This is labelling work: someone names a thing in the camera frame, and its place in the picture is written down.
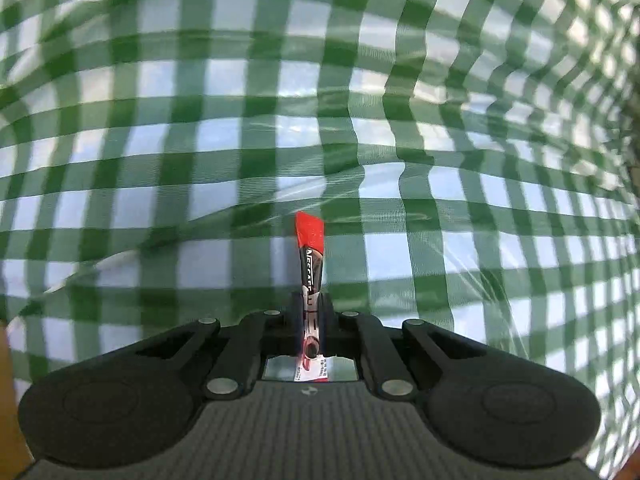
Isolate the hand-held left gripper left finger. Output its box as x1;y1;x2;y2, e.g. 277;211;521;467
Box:
132;292;306;402

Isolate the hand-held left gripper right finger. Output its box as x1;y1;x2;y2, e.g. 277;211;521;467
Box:
318;292;490;402

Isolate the red black stick packet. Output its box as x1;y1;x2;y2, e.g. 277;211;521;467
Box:
292;211;336;384

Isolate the green checked tablecloth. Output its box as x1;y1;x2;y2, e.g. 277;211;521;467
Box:
0;0;640;480

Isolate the cardboard box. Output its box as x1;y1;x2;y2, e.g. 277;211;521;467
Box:
0;324;32;478

